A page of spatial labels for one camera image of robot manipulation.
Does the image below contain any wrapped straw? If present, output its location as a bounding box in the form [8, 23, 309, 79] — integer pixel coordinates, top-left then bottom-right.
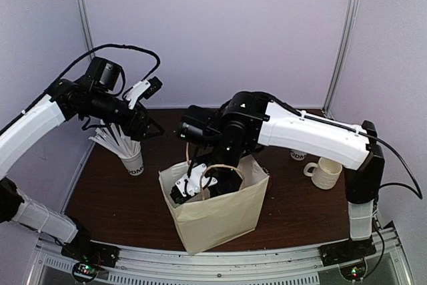
[120, 134, 137, 157]
[89, 135, 126, 158]
[95, 127, 125, 153]

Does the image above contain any red floral plate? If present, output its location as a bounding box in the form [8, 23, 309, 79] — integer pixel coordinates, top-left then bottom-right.
[261, 166, 272, 193]

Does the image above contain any aluminium front rail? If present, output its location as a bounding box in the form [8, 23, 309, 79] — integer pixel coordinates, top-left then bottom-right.
[26, 224, 411, 285]

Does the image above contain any left aluminium frame post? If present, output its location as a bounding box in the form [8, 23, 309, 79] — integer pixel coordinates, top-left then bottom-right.
[76, 0, 93, 51]

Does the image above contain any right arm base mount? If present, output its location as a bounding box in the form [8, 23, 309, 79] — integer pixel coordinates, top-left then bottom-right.
[319, 239, 376, 266]

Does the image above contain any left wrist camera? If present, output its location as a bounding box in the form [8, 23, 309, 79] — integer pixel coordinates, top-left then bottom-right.
[123, 77, 163, 109]

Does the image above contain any cream paper bag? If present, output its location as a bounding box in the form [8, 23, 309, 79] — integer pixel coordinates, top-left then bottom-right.
[159, 155, 268, 255]

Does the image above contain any right aluminium frame post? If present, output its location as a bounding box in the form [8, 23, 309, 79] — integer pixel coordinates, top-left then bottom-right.
[322, 0, 360, 118]

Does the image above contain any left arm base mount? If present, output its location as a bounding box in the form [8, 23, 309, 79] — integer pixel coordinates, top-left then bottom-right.
[61, 242, 119, 268]

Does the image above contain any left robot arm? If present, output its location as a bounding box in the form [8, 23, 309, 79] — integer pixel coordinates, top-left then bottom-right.
[1, 57, 164, 261]

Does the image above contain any white paper cup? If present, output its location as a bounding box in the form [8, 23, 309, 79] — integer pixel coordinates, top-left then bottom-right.
[290, 150, 307, 162]

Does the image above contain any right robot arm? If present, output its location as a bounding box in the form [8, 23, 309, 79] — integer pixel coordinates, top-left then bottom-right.
[170, 91, 385, 260]

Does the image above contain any aluminium frame post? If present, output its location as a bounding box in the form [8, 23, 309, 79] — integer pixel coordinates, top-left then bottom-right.
[76, 0, 93, 51]
[322, 0, 360, 118]

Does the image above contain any cream ceramic mug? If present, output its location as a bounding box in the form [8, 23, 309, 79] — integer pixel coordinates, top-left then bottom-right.
[303, 158, 343, 190]

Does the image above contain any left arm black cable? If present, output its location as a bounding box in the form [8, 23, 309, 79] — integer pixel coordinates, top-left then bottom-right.
[49, 43, 161, 99]

